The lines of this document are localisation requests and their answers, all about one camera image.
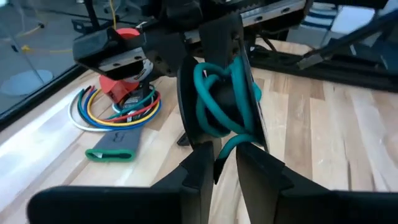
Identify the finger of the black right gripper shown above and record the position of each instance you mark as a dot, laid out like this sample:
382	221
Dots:
168	53
222	40

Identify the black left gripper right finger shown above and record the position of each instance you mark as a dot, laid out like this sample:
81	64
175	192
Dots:
311	208

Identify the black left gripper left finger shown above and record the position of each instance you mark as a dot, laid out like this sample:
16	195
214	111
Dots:
124	205

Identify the round base floor stand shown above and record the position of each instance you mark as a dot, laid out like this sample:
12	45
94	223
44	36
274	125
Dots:
25	82

